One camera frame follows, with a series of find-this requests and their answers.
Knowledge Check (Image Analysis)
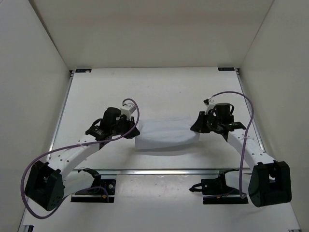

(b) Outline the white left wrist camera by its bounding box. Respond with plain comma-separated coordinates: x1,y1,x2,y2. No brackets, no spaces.
120,102,136,118

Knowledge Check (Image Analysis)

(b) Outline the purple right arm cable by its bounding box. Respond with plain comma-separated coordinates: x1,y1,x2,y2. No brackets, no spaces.
202,91,254,200

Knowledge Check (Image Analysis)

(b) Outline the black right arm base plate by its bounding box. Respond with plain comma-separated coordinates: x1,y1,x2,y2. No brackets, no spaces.
189,169,249,205

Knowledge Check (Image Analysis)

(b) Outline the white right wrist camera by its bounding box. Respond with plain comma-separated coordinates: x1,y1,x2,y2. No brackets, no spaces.
203,98,216,114

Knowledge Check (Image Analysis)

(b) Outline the white skirt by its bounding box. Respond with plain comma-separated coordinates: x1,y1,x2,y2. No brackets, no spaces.
135,117,200,150

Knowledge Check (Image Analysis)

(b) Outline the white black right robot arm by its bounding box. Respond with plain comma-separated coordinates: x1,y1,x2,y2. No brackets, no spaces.
190,100,292,207

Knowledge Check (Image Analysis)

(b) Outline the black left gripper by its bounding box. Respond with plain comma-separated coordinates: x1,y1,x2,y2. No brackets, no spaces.
112,113,140,137

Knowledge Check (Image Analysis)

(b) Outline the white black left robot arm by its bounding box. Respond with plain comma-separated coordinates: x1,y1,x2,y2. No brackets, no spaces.
21,103,140,211

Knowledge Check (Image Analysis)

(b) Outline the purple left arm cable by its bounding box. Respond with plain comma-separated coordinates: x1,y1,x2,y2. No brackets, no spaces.
20,98,139,217

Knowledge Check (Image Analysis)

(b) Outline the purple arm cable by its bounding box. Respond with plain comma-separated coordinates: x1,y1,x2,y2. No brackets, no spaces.
202,91,254,200
20,98,139,217

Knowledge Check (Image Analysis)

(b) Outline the dark corner label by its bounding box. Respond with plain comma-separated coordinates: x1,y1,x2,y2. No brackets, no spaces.
218,67,235,72
75,69,92,73

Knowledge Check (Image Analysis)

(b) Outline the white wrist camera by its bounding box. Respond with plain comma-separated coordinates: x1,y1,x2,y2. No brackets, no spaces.
120,102,136,118
203,98,216,114

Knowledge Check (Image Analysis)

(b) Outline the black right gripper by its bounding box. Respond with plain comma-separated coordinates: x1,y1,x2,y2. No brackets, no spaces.
191,112,221,134

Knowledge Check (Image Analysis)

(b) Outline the dark right corner label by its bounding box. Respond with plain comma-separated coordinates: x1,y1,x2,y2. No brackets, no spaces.
218,67,235,72

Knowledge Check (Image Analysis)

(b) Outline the dark left corner label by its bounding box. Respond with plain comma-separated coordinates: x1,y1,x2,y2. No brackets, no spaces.
75,69,92,73

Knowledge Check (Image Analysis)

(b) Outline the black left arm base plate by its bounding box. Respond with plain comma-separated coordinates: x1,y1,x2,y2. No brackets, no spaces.
70,175,116,203

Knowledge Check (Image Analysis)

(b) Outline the aluminium table edge rail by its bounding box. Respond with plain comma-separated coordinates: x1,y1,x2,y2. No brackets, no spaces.
72,169,237,177

